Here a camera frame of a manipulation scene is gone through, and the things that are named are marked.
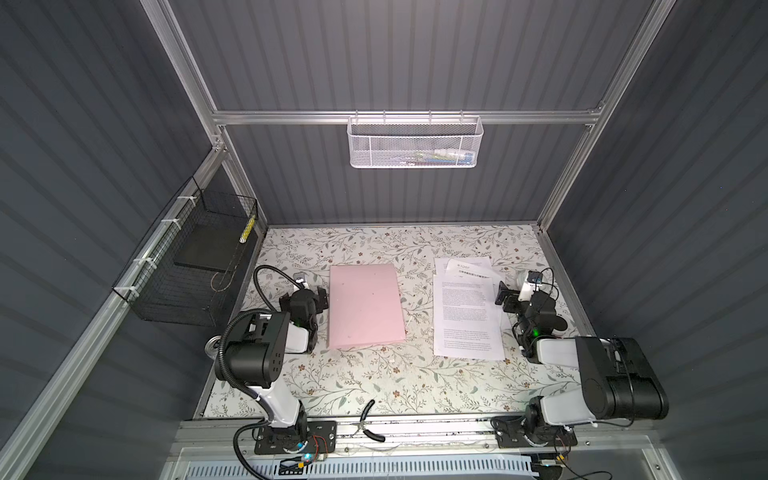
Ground silver drink can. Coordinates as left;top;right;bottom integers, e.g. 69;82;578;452
204;335;221;360

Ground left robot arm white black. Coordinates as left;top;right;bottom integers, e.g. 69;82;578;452
209;287;329;432

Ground black handled pliers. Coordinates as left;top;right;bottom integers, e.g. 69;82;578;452
354;399;386;443

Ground yellow marker in basket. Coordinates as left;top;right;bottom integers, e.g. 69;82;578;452
239;215;256;244

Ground white wire mesh basket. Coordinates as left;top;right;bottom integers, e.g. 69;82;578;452
346;115;484;169

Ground white ventilated cable duct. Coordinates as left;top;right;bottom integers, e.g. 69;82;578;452
183;454;539;480

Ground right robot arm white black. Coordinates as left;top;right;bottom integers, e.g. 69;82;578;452
495;282;670;445

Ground black wire mesh basket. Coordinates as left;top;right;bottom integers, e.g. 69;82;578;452
113;180;259;327

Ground white paper sheet underneath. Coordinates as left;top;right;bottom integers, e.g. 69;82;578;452
434;257;502;281

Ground pink file folder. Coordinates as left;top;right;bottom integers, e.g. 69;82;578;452
328;264;406;349

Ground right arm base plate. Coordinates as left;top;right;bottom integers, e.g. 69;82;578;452
490;415;578;449

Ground pens in white basket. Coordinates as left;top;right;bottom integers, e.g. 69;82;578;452
391;149;476;168

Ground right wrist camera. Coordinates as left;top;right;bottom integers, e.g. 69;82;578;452
518;270;543;302

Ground printed white paper sheet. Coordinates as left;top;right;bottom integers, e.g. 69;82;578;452
432;273;505;361

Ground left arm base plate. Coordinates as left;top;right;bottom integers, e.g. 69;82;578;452
253;421;338;455

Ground black pad in basket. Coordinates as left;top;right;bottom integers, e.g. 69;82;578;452
174;224;245;273

